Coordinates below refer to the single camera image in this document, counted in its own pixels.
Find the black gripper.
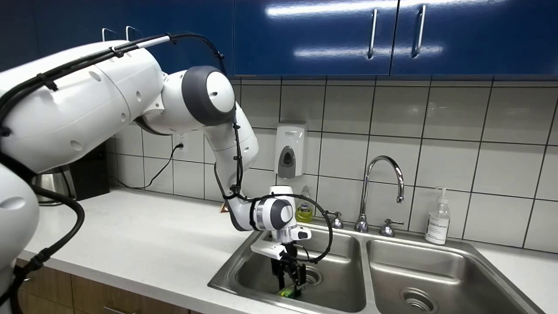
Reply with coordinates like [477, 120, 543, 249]
[271, 242, 308, 292]

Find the green granola bar wrapper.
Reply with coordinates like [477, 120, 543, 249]
[278, 280, 306, 299]

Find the stainless steel double sink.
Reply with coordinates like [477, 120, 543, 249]
[208, 210, 548, 314]

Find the chrome gooseneck faucet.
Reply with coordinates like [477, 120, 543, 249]
[355, 153, 409, 233]

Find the clear pump soap bottle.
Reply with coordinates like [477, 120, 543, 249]
[425, 186, 452, 245]

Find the wooden base cabinet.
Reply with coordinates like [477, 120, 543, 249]
[17, 259, 203, 314]

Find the black coffee maker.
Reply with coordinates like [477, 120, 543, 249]
[69, 144, 112, 198]

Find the blue cabinet door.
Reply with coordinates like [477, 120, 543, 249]
[116, 0, 238, 76]
[233, 0, 402, 79]
[391, 0, 558, 81]
[0, 0, 119, 71]

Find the steel coffee carafe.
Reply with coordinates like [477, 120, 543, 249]
[34, 167, 78, 205]

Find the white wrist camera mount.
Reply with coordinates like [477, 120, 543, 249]
[250, 238, 290, 259]

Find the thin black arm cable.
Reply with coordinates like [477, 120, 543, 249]
[0, 31, 337, 266]

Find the chrome faucet handle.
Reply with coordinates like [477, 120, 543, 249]
[327, 209, 348, 229]
[379, 217, 407, 238]

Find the white wall soap dispenser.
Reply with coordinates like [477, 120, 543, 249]
[275, 121, 308, 179]

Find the white wall outlet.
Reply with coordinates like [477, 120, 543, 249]
[173, 133, 193, 154]

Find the black power cord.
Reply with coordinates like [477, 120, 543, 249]
[146, 140, 187, 189]

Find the thick black base hose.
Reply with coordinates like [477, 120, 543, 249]
[0, 146, 88, 314]

